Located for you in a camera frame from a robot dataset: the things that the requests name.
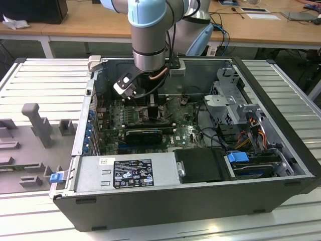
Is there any CPU socket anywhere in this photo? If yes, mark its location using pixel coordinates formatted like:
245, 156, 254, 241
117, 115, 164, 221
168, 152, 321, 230
135, 104, 168, 123

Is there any black RAM slot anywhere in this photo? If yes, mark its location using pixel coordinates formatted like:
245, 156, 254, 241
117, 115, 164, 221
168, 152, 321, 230
123, 119, 174, 128

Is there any green motherboard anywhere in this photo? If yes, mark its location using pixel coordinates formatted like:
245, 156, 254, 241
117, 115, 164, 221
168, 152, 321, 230
100, 94, 219, 155

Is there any black graphics card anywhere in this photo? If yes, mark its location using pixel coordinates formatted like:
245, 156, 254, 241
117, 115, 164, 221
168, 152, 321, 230
124, 128, 164, 146

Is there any white case latch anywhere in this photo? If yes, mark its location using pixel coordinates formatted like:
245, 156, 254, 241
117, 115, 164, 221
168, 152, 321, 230
87, 55, 102, 74

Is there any silver metal disk cage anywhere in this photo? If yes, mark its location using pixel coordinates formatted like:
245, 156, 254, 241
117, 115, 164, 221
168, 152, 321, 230
204, 67, 296, 177

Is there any wooden desk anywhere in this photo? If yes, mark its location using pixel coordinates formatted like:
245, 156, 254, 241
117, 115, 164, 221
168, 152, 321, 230
0, 0, 134, 59
207, 0, 321, 51

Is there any black plastic shroud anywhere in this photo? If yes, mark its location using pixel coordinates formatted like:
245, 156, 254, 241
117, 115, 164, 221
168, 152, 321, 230
174, 147, 226, 185

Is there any silver power supply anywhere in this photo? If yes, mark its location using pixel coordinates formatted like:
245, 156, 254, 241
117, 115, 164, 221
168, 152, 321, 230
74, 152, 181, 194

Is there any blue disk carrier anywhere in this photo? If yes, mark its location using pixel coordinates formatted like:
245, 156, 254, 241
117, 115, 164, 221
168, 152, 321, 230
227, 151, 249, 165

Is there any white tablet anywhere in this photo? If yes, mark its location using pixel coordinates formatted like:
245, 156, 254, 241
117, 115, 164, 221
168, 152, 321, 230
240, 7, 270, 14

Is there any black open PC case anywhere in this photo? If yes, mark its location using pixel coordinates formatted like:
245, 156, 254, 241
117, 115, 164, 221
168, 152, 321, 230
49, 55, 321, 233

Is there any white paper sheet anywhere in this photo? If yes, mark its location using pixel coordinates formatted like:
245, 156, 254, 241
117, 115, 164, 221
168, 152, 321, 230
246, 13, 281, 21

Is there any hard disk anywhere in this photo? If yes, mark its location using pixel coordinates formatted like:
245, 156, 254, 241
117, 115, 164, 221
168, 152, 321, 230
232, 163, 274, 179

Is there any black computer box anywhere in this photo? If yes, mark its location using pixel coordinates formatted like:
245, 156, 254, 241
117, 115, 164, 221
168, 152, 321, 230
0, 0, 69, 25

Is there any grey parts rack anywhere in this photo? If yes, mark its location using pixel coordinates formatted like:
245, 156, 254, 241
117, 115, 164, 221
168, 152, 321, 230
0, 102, 78, 195

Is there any crumpled white paper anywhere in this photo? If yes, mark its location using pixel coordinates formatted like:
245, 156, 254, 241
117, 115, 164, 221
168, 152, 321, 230
2, 13, 31, 31

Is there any green RAM stick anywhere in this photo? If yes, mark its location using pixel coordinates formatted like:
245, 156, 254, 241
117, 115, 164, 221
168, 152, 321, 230
0, 164, 25, 173

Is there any grey laptop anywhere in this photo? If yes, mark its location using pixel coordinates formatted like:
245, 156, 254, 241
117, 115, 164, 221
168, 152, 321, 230
280, 10, 321, 23

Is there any copper coloured hose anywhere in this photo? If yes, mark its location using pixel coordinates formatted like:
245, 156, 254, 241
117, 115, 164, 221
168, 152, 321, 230
149, 67, 168, 81

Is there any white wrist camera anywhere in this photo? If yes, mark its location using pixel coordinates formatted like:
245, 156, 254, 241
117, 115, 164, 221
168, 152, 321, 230
113, 72, 138, 101

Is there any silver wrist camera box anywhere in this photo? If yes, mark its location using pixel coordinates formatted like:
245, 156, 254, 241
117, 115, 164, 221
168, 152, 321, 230
168, 57, 187, 77

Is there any blue cable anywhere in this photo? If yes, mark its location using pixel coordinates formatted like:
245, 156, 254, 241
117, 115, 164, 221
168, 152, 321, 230
212, 23, 231, 56

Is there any orange yellow wire bundle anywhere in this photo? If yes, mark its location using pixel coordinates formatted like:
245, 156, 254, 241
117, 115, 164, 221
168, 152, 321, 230
237, 119, 267, 152

